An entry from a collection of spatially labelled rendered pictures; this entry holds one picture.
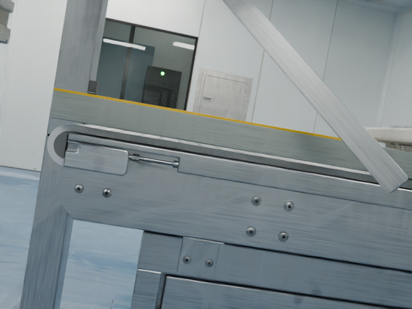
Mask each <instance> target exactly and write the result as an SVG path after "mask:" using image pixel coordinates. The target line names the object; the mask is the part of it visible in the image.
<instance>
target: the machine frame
mask: <svg viewBox="0 0 412 309"><path fill-rule="evenodd" d="M108 1H109V0H67V4H66V11H65V16H64V24H63V31H62V36H61V43H60V48H59V56H58V63H57V68H56V75H55V83H54V88H53V94H54V89H55V88H59V89H64V90H70V91H76V92H81V93H92V92H90V91H89V85H90V80H93V81H96V75H97V68H98V63H99V56H100V51H101V44H102V36H103V32H104V25H105V18H106V13H107V6H108ZM52 102H53V96H52V100H51V107H50V114H51V109H52ZM64 124H83V123H78V122H74V121H67V120H60V119H56V118H51V117H50V115H49V120H48V128H47V135H46V139H45V147H44V155H43V160H42V167H41V171H40V179H39V187H38V192H37V199H36V207H35V211H34V219H33V224H32V231H31V238H30V243H29V251H28V258H27V263H26V270H25V278H24V283H23V290H22V295H21V302H20V309H59V307H60V303H61V295H62V291H63V284H64V276H65V272H66V264H67V257H68V252H69V245H70V240H71V233H72V226H73V222H74V219H72V218H71V216H70V215H69V214H68V212H67V211H66V209H65V208H64V207H63V206H62V204H61V203H60V202H59V194H60V189H61V181H62V177H63V169H64V166H62V165H60V164H58V163H56V162H55V161H54V160H53V159H52V158H51V157H50V155H49V153H48V149H47V140H48V138H49V135H50V134H51V133H52V131H53V130H54V129H56V128H57V127H59V126H61V125H64Z"/></svg>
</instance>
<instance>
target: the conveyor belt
mask: <svg viewBox="0 0 412 309"><path fill-rule="evenodd" d="M65 131H73V132H80V133H84V134H91V135H98V136H103V137H109V138H113V139H120V140H127V141H131V142H138V143H145V144H150V145H156V146H160V147H167V148H174V149H179V150H186V151H193V152H197V153H204V154H208V155H215V156H222V157H226V158H233V159H240V160H244V161H251V162H258V163H262V164H269V165H273V166H280V167H287V168H292V169H299V170H305V171H309V172H316V173H321V174H328V175H335V176H339V177H346V178H353V179H356V180H363V181H370V182H375V183H377V181H376V180H375V178H374V177H373V176H372V175H371V173H370V172H366V171H361V170H354V169H348V168H344V167H337V166H330V165H325V164H319V163H315V162H308V161H301V160H297V159H290V158H283V157H279V156H272V155H268V154H261V153H254V152H250V151H243V150H236V149H232V148H225V147H218V146H214V145H207V144H203V143H196V142H190V141H185V140H178V139H171V138H167V137H161V136H156V135H149V134H142V133H138V132H132V131H125V130H121V129H114V128H107V127H103V126H96V125H92V124H64V125H61V126H59V127H57V128H56V129H54V130H53V131H52V132H51V134H50V135H49V138H48V140H47V149H48V153H49V155H50V157H51V158H52V159H53V160H54V161H55V162H56V163H58V164H60V165H62V166H64V159H63V158H60V157H59V156H58V155H57V154H56V153H55V150H54V147H53V144H54V141H55V139H56V137H57V136H58V135H60V133H62V132H65ZM401 187H404V188H411V189H412V180H410V179H408V181H407V182H406V183H405V184H404V185H402V186H401Z"/></svg>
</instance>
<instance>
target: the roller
mask: <svg viewBox="0 0 412 309"><path fill-rule="evenodd" d="M71 132H73V131H65V132H62V133H60V135H58V136H57V137H56V139H55V141H54V144H53V147H54V150H55V153H56V154H57V155H58V156H59V157H60V158H63V159H64V157H65V152H66V150H67V146H68V142H67V141H68V135H69V133H71ZM73 133H77V134H84V133H80V132H73ZM84 135H91V134H84ZM91 136H95V137H102V138H106V139H107V138H109V137H103V136H98V135H91Z"/></svg>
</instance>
